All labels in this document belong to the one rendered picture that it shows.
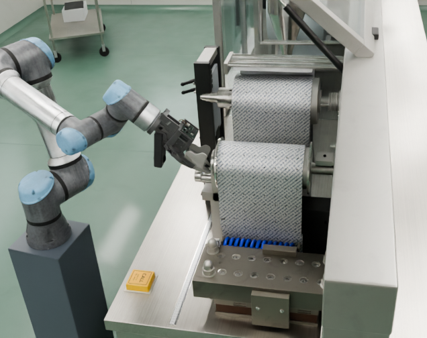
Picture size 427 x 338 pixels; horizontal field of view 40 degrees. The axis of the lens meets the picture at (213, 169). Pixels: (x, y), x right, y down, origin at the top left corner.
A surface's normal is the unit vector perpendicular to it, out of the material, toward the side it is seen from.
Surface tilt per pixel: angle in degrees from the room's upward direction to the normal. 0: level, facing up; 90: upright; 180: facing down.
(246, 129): 92
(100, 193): 0
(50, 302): 90
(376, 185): 0
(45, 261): 90
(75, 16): 90
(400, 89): 0
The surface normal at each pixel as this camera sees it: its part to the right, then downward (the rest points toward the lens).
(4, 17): 0.97, 0.06
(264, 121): -0.22, 0.55
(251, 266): -0.07, -0.85
